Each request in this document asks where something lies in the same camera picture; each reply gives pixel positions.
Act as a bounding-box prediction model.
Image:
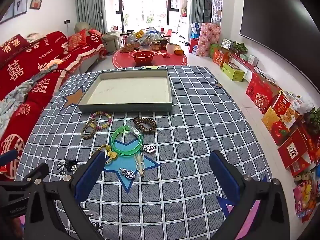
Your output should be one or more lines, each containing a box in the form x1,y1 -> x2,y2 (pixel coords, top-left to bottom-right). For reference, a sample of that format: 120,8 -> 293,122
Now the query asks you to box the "red colander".
131,50 -> 163,65

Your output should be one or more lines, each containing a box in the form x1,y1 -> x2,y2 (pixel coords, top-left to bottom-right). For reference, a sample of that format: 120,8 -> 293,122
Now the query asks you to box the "pink snack bag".
292,180 -> 318,224

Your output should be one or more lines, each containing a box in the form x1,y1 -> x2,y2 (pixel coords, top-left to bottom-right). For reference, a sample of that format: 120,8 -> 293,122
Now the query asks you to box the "grey checked star cloth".
15,65 -> 273,240

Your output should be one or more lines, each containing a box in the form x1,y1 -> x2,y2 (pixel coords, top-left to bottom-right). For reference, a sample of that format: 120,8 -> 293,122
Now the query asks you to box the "green potted plant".
231,41 -> 248,55

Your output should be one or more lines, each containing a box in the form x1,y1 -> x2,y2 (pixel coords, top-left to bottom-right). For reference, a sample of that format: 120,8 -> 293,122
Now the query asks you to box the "red round rug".
112,47 -> 188,69

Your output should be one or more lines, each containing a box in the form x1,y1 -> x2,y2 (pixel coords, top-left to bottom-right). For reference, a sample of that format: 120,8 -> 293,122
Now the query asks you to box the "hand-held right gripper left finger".
24,151 -> 107,240

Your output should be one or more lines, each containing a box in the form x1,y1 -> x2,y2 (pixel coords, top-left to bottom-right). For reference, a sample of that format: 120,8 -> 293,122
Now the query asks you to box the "grey cream cloth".
31,59 -> 64,82

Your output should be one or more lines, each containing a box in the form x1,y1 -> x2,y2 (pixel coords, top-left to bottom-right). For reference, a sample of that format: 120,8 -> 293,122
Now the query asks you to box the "red patterned cushion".
67,32 -> 87,52

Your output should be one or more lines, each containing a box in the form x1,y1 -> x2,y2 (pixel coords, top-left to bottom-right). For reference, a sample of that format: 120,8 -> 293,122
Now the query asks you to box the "dark picture frame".
14,0 -> 28,15
0,2 -> 14,24

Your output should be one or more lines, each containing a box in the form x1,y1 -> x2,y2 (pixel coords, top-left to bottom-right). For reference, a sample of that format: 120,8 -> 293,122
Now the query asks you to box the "large red gift box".
245,72 -> 280,114

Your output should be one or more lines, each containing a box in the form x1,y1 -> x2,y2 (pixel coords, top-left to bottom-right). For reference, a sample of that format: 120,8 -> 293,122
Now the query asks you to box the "brown spiral hair tie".
133,117 -> 157,134

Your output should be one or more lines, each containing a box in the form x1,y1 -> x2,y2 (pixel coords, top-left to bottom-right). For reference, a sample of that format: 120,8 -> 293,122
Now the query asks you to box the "braided brown bracelet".
81,120 -> 98,140

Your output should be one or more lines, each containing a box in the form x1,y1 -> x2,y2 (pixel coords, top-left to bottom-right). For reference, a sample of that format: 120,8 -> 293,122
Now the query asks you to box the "orange biscuit box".
269,94 -> 299,128

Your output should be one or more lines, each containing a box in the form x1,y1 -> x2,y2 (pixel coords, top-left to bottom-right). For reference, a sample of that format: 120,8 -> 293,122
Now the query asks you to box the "beige armchair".
101,31 -> 121,55

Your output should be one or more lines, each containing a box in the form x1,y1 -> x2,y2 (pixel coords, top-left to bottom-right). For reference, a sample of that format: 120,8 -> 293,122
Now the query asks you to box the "green translucent bangle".
111,126 -> 144,155

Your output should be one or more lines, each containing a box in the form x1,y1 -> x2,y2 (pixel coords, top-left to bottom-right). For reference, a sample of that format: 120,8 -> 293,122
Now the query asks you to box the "green crate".
222,62 -> 245,82

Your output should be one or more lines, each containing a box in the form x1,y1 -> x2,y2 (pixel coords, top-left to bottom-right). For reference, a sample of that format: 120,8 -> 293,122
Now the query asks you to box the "red yellow gift box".
212,49 -> 230,67

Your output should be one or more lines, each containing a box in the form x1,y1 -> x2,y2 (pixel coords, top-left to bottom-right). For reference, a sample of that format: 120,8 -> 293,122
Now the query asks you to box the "grey shallow cardboard box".
77,69 -> 173,114

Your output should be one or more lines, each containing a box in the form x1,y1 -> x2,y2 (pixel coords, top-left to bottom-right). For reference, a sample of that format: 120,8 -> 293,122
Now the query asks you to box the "grey green curtain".
74,0 -> 108,30
189,0 -> 205,25

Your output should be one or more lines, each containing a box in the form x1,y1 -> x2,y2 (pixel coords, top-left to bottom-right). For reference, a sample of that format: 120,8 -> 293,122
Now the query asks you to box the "cream rabbit hair clip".
134,152 -> 146,177

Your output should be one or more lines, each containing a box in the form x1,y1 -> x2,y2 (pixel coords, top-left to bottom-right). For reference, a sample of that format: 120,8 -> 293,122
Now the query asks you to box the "colourful bead bracelet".
90,112 -> 113,132

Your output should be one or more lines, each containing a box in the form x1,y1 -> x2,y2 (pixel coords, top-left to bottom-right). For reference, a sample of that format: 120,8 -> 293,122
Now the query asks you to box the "grey blue blanket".
0,80 -> 34,125

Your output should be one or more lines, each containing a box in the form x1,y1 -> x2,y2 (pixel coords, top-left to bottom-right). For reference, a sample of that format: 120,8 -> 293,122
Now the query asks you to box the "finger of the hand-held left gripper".
24,162 -> 50,184
0,149 -> 18,166

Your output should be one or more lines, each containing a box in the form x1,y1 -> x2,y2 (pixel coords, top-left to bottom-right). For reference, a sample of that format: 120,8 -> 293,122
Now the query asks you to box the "red wall shelf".
230,52 -> 265,74

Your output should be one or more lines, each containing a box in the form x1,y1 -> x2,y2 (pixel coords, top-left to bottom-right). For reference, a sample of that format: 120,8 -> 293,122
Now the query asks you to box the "red lettered pillow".
0,34 -> 32,63

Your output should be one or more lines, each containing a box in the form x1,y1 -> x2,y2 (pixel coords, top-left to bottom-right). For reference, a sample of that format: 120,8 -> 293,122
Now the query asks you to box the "red plastic stool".
188,38 -> 199,53

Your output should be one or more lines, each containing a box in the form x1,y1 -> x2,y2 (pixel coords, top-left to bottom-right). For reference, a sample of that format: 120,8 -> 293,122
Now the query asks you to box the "clear jar with nuts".
119,34 -> 137,53

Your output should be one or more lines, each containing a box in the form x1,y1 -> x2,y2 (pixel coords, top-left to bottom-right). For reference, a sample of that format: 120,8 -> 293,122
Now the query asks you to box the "yellow knot charm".
91,144 -> 118,164

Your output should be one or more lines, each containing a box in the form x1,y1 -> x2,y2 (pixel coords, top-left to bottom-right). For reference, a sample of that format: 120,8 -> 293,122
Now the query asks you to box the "red covered sofa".
0,31 -> 105,180

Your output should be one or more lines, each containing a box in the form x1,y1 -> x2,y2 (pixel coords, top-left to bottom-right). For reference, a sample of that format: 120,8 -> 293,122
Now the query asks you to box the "black hair clip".
60,158 -> 78,173

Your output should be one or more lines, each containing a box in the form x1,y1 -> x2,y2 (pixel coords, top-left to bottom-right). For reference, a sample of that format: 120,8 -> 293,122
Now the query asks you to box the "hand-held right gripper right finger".
209,150 -> 297,240

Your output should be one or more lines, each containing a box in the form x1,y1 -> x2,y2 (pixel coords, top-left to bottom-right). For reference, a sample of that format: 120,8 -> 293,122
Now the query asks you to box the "red flat carton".
277,129 -> 315,169

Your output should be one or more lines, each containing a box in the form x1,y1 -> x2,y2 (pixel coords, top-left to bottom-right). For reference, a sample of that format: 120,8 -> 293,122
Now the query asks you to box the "black television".
239,0 -> 317,67

